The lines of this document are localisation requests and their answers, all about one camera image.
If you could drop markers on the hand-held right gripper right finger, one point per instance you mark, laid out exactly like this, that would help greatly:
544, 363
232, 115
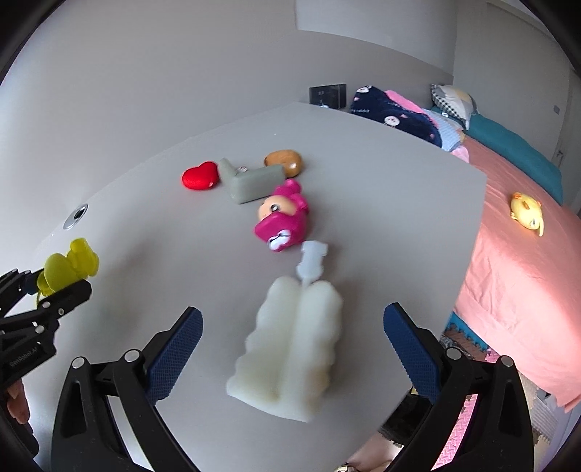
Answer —
415, 354

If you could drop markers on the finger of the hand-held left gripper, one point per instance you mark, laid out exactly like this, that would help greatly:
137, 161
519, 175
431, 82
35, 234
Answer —
29, 281
68, 299

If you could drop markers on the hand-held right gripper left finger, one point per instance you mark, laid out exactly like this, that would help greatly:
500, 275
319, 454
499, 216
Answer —
177, 358

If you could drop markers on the yellow plastic toy mold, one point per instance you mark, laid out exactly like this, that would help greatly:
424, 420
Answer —
68, 267

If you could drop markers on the black trash bag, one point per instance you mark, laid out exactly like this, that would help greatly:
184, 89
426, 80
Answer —
404, 422

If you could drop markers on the white foam sponge block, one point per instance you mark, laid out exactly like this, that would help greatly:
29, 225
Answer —
290, 349

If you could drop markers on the person's left hand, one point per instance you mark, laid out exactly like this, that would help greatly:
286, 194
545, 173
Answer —
18, 404

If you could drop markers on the teal foam floor mat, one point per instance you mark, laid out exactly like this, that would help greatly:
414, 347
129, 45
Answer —
467, 338

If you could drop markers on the metal desk grommet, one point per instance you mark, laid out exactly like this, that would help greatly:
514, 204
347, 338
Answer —
75, 217

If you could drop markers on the bed with pink sheet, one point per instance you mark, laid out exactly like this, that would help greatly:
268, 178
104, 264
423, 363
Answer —
508, 281

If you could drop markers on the small white bear figure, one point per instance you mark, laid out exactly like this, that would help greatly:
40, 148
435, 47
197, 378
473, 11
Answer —
311, 261

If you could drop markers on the beige foam floor mat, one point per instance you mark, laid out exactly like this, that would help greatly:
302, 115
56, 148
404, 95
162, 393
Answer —
542, 422

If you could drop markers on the pink doll toy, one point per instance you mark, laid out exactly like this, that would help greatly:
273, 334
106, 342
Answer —
281, 222

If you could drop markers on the yellow chick plush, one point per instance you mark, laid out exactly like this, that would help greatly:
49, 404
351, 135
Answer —
526, 211

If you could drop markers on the red heart toy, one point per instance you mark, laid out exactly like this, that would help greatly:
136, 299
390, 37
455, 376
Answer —
199, 174

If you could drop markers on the grey foam corner guard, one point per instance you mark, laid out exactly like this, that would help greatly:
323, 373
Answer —
249, 186

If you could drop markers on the pink and white fleece blanket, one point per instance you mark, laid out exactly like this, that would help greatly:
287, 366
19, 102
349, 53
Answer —
460, 153

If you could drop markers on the light blue blanket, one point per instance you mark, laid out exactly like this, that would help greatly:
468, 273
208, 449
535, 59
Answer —
449, 136

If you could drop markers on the brown toy potato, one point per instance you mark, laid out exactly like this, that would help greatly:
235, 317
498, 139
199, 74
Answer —
283, 161

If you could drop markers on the teal pillow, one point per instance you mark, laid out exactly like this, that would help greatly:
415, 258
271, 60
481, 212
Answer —
513, 145

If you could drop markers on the navy printed blanket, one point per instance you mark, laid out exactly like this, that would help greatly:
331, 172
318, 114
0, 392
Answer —
395, 118

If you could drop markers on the checkered pillow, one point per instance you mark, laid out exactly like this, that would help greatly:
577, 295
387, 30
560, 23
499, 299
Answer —
454, 102

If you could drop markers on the black digital clock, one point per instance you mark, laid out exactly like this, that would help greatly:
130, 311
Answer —
327, 95

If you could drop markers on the grey door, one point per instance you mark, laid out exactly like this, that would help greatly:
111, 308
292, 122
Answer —
567, 118

